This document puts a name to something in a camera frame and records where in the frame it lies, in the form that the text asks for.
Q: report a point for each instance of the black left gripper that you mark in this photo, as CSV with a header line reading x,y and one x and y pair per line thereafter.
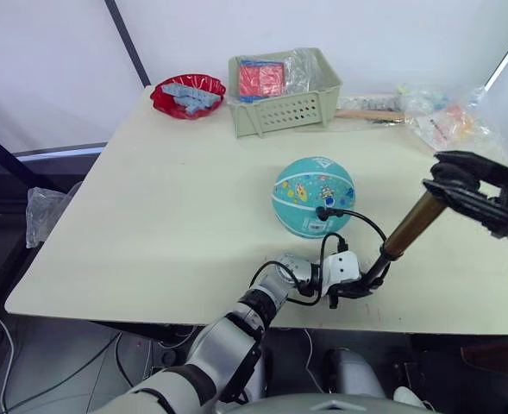
x,y
347,291

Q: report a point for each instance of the bronze hand pump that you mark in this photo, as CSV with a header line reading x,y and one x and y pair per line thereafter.
x,y
413,224

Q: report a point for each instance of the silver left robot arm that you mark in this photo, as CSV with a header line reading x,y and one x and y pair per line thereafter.
x,y
223,345

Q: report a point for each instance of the teal cartoon print ball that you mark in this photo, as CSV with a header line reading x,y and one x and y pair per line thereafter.
x,y
309,185

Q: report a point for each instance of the white printed packet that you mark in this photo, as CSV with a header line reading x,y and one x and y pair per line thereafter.
x,y
434,129

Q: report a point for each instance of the clear bag of colourful items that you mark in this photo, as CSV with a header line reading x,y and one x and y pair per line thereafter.
x,y
469,116

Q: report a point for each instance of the grey rounded shape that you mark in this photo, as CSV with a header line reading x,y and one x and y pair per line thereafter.
x,y
353,371

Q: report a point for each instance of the white rounded shape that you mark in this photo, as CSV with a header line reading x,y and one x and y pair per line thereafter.
x,y
409,397

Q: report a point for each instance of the wooden stick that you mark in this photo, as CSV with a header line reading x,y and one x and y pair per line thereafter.
x,y
365,115

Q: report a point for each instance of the clear bag of dark parts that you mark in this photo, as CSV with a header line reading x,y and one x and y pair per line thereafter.
x,y
368,103

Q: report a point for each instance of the beige perforated plastic basket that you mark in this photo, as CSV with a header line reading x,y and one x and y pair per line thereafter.
x,y
279,114

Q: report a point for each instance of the crinkled clear plastic bag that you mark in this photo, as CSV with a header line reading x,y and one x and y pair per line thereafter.
x,y
302,73

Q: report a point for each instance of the black table underframe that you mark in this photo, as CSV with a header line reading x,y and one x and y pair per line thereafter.
x,y
150,332

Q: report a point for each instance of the red flat packet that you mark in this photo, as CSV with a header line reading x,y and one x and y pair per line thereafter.
x,y
260,79

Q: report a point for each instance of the blue block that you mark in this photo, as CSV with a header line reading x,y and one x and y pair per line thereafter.
x,y
193,108
176,89
202,95

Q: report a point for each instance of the red plastic bowl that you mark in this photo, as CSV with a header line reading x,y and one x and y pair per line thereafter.
x,y
167,104

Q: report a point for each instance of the black slanted pole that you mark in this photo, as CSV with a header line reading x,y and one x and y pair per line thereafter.
x,y
128,43

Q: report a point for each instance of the black slanted bar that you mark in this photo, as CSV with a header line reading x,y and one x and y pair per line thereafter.
x,y
16,161

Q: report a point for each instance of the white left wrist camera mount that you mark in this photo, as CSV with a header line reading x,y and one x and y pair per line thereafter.
x,y
342,267

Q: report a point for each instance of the white window frame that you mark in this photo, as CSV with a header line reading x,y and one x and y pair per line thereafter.
x,y
506,58

